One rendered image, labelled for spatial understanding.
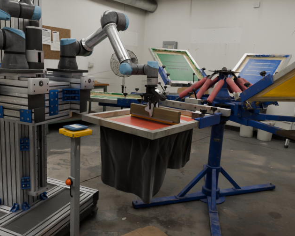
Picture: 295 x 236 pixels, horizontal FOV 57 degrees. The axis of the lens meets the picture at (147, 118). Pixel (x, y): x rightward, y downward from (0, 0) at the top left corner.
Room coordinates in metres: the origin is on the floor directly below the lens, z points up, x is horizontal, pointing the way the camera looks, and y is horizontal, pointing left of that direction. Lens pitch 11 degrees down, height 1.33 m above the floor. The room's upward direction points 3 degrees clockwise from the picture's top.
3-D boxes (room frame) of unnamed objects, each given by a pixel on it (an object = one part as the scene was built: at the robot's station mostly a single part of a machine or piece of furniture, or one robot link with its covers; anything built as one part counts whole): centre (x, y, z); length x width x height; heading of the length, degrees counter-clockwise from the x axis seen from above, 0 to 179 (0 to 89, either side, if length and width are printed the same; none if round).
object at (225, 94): (2.67, -0.71, 0.67); 0.39 x 0.39 x 1.35
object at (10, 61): (1.66, 0.81, 1.31); 0.15 x 0.15 x 0.10
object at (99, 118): (1.84, -0.05, 0.97); 0.79 x 0.58 x 0.04; 141
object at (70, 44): (2.13, 0.63, 1.42); 0.13 x 0.12 x 0.14; 145
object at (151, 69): (1.83, -0.01, 1.30); 0.09 x 0.08 x 0.11; 55
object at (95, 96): (2.80, 0.19, 1.05); 1.08 x 0.61 x 0.23; 81
